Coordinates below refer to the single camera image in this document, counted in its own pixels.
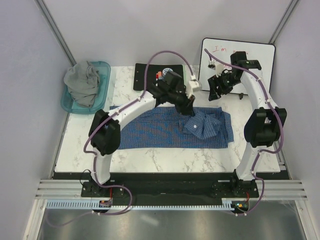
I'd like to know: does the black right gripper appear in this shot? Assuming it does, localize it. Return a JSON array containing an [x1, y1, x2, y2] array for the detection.
[[207, 71, 241, 102]]

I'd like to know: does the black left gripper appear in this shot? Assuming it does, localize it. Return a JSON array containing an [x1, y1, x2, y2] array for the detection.
[[167, 88, 196, 118]]

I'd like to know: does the blue checkered long sleeve shirt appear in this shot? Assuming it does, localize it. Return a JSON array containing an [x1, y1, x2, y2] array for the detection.
[[119, 106, 234, 150]]

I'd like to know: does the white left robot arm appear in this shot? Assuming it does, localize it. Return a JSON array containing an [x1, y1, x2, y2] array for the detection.
[[85, 71, 202, 197]]

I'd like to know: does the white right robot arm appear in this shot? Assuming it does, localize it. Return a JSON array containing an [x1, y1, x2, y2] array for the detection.
[[205, 49, 287, 197]]

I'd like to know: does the blue lidded small jar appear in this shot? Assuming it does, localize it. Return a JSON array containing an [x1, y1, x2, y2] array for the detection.
[[162, 67, 173, 77]]

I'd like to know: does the black clipboard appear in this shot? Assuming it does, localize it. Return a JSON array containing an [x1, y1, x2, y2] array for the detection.
[[133, 63, 184, 91]]

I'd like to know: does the grey crumpled shirt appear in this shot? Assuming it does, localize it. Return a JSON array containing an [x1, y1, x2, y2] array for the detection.
[[63, 60, 101, 108]]

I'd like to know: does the teal plastic bin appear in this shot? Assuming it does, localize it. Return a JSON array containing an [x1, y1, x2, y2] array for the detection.
[[60, 61, 111, 115]]

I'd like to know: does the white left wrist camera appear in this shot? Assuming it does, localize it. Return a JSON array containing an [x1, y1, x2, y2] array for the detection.
[[185, 74, 202, 99]]

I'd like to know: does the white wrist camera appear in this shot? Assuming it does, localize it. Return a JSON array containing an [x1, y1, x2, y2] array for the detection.
[[208, 60, 224, 77], [185, 74, 202, 99]]

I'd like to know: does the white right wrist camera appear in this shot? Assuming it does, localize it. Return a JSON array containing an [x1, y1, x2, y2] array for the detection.
[[208, 60, 224, 77]]

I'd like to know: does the white whiteboard black frame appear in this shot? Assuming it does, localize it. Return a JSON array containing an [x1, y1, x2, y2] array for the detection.
[[198, 37, 276, 91]]

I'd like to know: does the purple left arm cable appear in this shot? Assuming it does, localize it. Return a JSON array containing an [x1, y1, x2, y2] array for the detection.
[[82, 50, 197, 228]]

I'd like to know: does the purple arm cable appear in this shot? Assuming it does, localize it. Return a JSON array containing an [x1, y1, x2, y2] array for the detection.
[[82, 50, 197, 228], [204, 48, 286, 218]]

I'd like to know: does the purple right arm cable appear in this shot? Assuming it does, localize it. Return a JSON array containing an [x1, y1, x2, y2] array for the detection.
[[204, 48, 286, 218]]

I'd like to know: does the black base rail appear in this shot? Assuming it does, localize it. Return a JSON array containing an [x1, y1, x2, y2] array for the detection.
[[53, 171, 289, 206]]

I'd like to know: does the white slotted cable duct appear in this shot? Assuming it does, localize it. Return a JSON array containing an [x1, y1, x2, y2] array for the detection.
[[45, 198, 249, 211]]

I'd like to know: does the aluminium extrusion frame rail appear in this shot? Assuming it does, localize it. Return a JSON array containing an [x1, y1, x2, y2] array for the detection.
[[35, 180, 308, 201]]

